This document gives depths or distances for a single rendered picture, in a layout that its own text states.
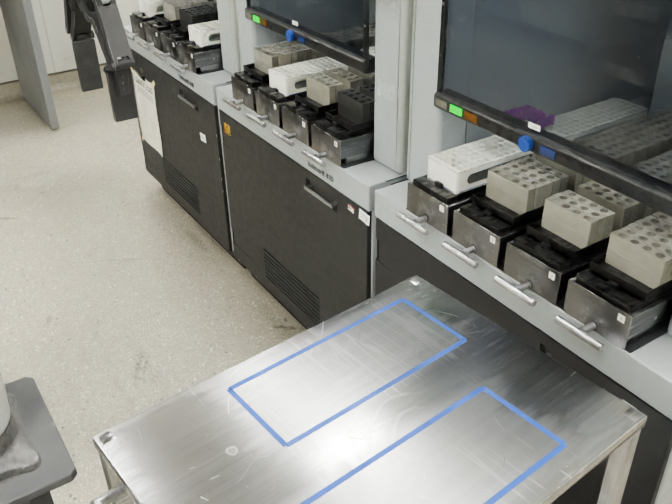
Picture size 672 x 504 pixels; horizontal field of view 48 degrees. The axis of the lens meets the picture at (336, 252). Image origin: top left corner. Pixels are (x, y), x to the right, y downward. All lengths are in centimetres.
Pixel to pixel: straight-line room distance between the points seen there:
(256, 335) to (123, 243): 84
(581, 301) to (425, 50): 64
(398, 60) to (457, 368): 84
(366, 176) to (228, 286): 106
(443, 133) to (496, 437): 83
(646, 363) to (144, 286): 193
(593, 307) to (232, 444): 67
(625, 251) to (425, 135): 56
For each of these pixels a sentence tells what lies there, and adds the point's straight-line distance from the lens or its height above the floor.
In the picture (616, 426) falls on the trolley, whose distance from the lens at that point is 109.
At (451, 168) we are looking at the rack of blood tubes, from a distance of 159.
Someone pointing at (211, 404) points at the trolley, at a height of 82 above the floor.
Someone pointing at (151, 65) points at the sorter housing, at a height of 65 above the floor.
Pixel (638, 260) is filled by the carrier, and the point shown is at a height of 86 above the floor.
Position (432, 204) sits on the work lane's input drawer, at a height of 79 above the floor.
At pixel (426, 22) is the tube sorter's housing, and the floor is 112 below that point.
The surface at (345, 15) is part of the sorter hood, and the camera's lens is 187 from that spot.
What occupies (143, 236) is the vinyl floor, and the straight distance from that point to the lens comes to 314.
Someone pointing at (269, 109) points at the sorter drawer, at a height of 77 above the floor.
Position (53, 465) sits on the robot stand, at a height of 70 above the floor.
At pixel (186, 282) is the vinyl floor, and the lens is 282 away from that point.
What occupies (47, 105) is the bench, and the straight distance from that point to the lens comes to 424.
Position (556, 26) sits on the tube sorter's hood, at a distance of 138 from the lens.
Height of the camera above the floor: 156
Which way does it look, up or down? 32 degrees down
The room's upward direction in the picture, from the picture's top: 1 degrees counter-clockwise
